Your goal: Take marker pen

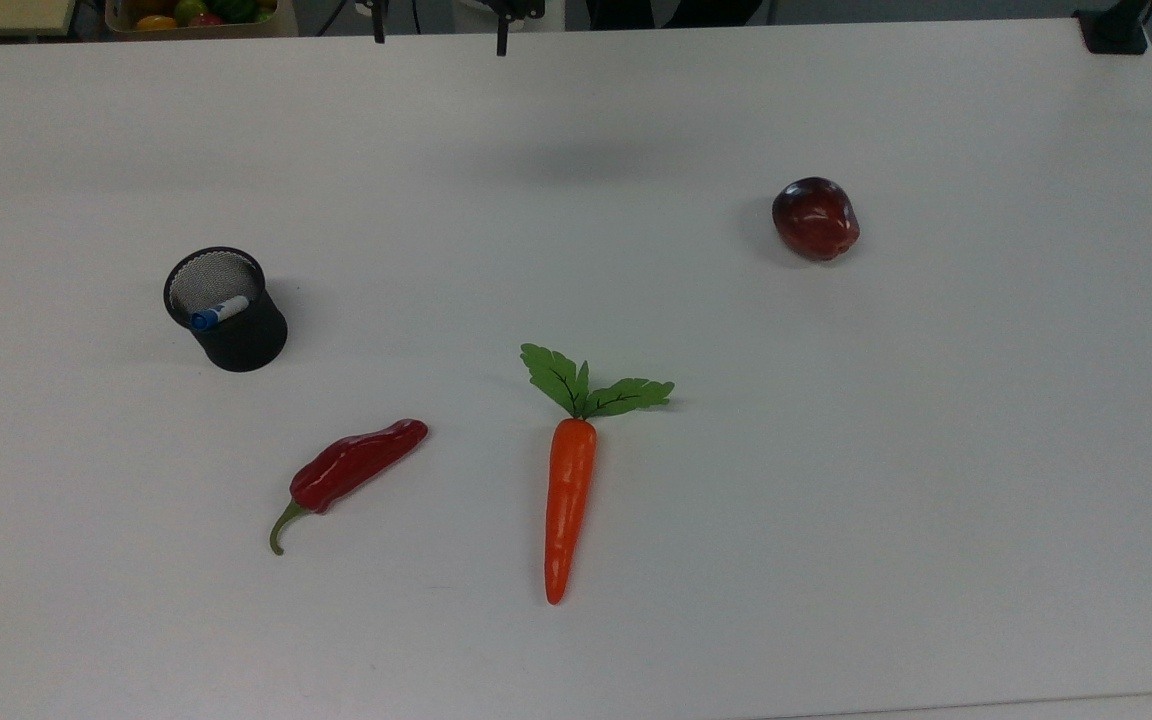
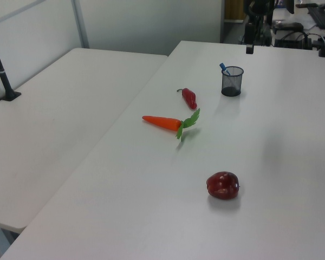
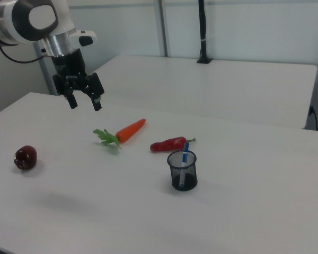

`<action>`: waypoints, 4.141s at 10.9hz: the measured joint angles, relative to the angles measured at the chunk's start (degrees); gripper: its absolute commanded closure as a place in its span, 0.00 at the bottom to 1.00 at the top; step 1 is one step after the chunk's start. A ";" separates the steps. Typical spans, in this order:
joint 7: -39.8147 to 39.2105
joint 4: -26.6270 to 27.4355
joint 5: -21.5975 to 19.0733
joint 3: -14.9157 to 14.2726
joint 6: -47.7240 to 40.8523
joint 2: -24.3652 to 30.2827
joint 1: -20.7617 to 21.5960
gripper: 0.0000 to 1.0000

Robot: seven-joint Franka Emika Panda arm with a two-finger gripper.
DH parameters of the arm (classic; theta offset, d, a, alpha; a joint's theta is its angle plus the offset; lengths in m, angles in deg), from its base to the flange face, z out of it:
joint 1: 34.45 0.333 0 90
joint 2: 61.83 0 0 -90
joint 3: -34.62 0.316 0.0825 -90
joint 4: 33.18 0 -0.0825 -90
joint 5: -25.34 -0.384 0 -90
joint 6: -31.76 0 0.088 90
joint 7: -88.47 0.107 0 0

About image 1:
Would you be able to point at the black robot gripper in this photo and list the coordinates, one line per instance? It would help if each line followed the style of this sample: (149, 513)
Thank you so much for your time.
(516, 8)

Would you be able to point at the white marker pen blue cap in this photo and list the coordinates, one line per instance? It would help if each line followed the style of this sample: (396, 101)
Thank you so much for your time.
(221, 311)

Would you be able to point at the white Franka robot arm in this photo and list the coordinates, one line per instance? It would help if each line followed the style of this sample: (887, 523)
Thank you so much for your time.
(468, 12)

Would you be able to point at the black mesh pen cup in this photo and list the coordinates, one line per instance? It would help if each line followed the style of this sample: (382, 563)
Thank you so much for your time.
(248, 340)

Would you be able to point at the beige box of toy fruit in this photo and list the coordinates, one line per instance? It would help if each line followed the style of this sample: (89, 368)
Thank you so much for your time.
(266, 25)

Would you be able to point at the dark red toy apple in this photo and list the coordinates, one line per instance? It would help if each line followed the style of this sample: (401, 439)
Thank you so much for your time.
(816, 220)

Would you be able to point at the red toy chili pepper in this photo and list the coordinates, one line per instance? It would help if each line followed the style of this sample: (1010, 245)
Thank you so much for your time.
(351, 468)

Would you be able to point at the orange toy carrot green leaves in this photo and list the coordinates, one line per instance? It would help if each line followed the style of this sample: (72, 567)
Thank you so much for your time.
(570, 490)

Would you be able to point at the black table clamp mount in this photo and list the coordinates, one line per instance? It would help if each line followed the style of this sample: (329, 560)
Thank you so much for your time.
(1111, 35)

